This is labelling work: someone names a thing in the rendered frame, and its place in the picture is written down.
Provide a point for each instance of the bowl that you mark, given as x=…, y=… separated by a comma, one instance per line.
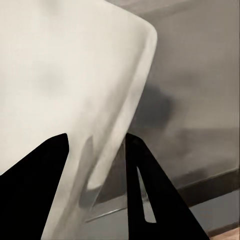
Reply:
x=77, y=67

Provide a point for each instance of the drop in sink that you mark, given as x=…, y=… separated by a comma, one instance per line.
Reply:
x=189, y=111

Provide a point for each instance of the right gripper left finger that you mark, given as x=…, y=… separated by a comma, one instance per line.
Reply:
x=27, y=190

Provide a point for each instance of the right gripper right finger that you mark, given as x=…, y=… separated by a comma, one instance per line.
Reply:
x=174, y=219

